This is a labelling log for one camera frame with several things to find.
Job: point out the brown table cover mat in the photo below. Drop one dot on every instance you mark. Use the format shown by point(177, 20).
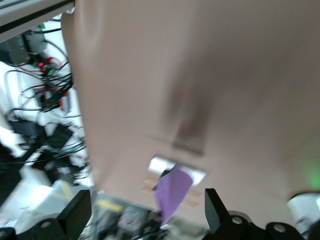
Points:
point(200, 75)

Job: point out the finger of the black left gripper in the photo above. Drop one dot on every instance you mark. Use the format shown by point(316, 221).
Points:
point(165, 173)

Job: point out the orange and black terminal block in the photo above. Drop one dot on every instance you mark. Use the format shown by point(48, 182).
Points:
point(50, 96)

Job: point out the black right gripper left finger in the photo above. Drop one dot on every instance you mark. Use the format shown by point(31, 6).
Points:
point(72, 217)

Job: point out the purple microfibre towel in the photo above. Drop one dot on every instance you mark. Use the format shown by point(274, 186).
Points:
point(172, 192)

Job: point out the black power adapter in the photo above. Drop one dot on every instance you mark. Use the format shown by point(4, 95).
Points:
point(23, 128)

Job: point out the dark grey electronics box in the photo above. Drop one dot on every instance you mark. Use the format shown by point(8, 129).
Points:
point(12, 51)

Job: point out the black square box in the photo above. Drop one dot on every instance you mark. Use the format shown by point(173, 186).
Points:
point(58, 136)

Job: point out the grey finned device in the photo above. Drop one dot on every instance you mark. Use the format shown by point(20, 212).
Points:
point(35, 42)

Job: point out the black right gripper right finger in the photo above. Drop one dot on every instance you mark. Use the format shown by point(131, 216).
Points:
point(217, 217)

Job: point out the circuit board with red light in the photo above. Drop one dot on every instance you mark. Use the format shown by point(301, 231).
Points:
point(43, 65)

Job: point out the aluminium camera mount profile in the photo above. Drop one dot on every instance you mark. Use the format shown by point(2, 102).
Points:
point(25, 15)

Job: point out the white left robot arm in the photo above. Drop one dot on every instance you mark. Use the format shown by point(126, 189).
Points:
point(302, 207)

